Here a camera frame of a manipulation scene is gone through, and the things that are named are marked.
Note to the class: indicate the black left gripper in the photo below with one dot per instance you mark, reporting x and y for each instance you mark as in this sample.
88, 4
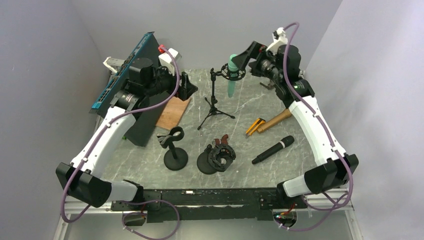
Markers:
187, 89

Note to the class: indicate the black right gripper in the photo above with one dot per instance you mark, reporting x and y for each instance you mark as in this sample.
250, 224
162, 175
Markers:
256, 51

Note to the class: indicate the black tripod mic stand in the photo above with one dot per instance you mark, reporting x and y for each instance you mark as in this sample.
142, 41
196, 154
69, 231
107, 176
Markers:
215, 100

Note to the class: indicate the mint green microphone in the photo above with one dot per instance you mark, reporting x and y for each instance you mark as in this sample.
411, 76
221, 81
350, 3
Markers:
232, 73

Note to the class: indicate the black clip desk mic stand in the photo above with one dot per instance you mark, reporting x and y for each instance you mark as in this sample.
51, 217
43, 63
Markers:
175, 158

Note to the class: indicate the black shock-mount desk stand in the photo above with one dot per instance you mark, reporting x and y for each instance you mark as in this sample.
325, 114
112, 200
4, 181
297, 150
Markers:
217, 158

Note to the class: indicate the black microphone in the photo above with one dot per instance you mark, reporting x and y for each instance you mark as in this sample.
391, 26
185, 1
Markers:
282, 144

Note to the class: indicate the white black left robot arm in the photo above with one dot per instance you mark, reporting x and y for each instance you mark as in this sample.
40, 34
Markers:
82, 177

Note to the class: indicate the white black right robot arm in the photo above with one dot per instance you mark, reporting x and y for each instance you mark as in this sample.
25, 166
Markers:
334, 166

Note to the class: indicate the wooden board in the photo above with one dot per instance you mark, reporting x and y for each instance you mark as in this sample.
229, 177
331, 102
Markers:
172, 113

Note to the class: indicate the dark metal clamp tool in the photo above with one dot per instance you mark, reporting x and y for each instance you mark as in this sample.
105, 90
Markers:
269, 86

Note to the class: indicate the red brown spray nozzle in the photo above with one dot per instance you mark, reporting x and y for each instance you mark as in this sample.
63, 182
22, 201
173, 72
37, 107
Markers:
220, 141

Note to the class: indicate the white power strip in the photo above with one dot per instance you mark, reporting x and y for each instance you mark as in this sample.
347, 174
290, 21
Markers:
113, 64

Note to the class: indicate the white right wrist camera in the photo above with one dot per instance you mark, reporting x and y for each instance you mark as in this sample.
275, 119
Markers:
279, 39

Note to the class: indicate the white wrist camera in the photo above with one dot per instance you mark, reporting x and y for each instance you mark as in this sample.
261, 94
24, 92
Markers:
279, 39
166, 61

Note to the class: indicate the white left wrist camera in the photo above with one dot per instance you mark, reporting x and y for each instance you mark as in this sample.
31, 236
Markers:
166, 61

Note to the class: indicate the blue black network switch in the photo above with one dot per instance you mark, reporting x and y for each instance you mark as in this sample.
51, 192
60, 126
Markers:
132, 88

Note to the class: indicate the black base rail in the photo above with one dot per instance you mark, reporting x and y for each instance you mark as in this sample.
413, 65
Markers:
207, 204

